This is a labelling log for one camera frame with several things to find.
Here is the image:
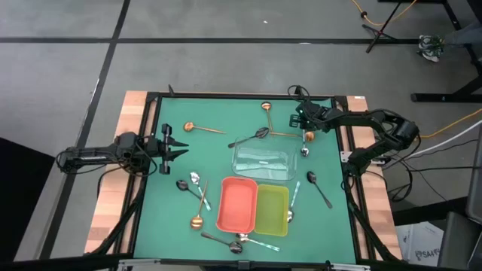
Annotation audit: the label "yellow plastic bin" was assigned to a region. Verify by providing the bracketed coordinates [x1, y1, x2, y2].
[254, 183, 291, 238]

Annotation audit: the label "black tripod stand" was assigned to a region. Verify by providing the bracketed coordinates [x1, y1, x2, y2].
[361, 0, 403, 53]

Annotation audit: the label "grey chair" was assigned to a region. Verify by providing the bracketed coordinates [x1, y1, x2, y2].
[436, 126, 482, 270]

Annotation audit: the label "white floor cable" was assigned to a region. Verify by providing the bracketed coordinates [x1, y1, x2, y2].
[406, 119, 482, 160]

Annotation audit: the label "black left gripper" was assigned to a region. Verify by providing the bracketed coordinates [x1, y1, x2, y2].
[145, 123, 190, 176]

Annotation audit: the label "gold spoon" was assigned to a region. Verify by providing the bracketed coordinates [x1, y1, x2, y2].
[189, 180, 209, 231]
[261, 101, 274, 137]
[183, 120, 227, 135]
[268, 130, 316, 143]

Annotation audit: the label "black floor mat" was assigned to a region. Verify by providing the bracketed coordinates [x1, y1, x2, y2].
[0, 137, 56, 263]

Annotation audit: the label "black floor cables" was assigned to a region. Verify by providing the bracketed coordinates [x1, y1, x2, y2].
[387, 139, 482, 202]

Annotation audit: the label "green table mat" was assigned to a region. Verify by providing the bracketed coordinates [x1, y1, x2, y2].
[133, 96, 357, 264]

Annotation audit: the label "black table frame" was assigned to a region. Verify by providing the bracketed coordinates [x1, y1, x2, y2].
[84, 84, 406, 271]

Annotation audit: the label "black desk frame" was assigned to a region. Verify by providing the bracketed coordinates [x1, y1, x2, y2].
[410, 0, 482, 104]

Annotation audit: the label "orange plastic bin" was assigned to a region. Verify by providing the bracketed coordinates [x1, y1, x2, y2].
[215, 176, 259, 235]

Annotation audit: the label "clear plastic container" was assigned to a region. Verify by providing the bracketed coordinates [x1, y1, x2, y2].
[230, 135, 299, 183]

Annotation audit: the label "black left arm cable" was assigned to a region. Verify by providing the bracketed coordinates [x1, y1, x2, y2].
[119, 134, 159, 178]

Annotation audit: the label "person's shoe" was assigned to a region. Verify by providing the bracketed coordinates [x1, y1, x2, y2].
[416, 34, 444, 63]

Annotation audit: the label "person's leg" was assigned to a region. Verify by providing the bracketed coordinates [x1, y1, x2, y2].
[442, 20, 482, 49]

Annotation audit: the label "white cardboard box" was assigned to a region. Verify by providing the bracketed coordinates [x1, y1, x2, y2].
[394, 221, 445, 267]

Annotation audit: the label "orange extension cable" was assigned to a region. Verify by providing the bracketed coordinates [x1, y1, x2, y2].
[419, 108, 482, 139]
[349, 0, 419, 27]

